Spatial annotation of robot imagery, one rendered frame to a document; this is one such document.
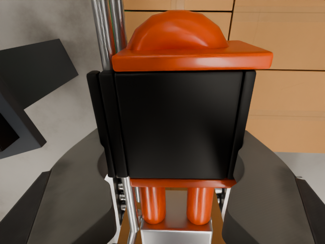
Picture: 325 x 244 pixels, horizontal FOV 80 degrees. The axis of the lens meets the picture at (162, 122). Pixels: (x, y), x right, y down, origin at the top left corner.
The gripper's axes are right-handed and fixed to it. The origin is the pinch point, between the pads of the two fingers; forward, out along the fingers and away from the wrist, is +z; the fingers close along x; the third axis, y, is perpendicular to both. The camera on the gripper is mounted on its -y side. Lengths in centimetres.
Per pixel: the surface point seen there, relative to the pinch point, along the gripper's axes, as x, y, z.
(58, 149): -97, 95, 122
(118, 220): -31, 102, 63
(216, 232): 18, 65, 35
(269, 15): 34, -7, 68
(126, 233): -16, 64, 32
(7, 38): -108, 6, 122
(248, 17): 27, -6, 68
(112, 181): -30, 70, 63
